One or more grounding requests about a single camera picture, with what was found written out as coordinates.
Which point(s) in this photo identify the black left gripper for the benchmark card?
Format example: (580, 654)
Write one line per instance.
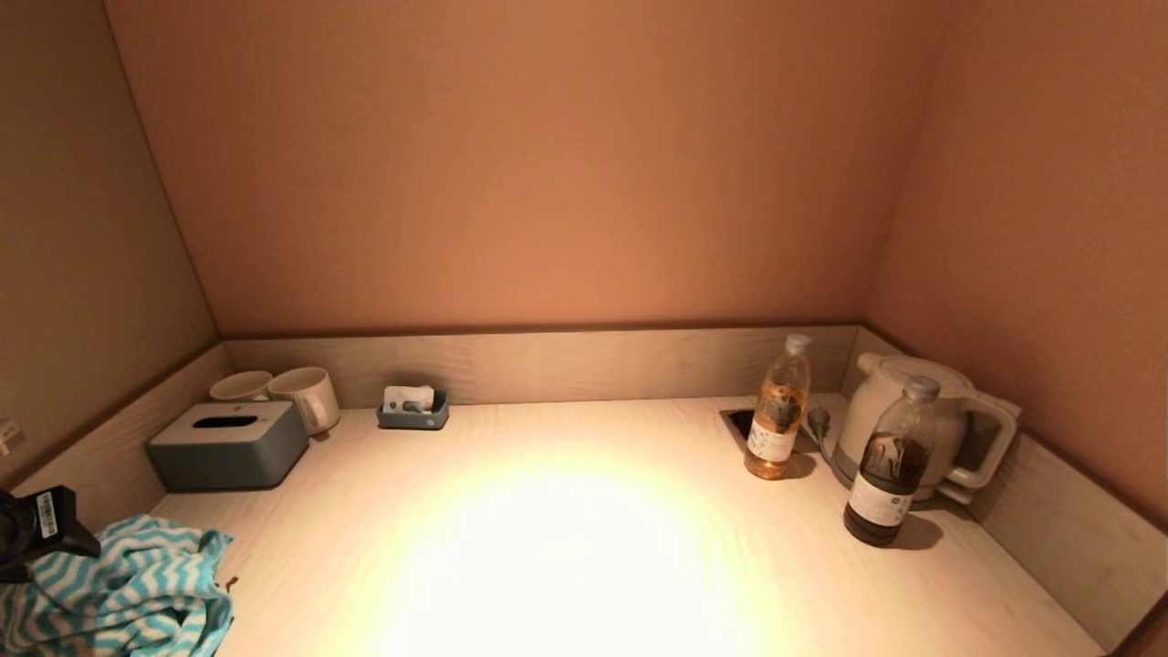
(66, 516)

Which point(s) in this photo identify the turquoise white zigzag cloth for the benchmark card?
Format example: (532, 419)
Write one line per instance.
(128, 593)

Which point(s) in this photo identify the light wood backsplash panel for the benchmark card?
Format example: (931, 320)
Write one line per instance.
(566, 365)
(1077, 538)
(100, 456)

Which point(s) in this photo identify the grey tissue box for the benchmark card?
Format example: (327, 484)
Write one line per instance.
(226, 451)

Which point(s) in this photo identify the white ceramic mug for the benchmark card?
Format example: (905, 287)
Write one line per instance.
(237, 388)
(307, 393)

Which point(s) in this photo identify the small grey-blue tray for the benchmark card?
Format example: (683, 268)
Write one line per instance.
(414, 421)

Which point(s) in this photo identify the white sachet packets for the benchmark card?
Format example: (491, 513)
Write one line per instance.
(405, 398)

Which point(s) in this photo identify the black recessed socket box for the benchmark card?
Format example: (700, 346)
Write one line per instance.
(739, 422)

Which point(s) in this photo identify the amber tea plastic bottle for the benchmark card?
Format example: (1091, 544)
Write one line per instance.
(776, 429)

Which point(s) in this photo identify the white electric kettle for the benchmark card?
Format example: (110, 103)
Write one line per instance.
(871, 411)

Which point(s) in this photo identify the dark tea plastic bottle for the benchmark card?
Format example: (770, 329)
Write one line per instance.
(887, 484)

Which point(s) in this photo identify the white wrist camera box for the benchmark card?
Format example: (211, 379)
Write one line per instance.
(9, 436)

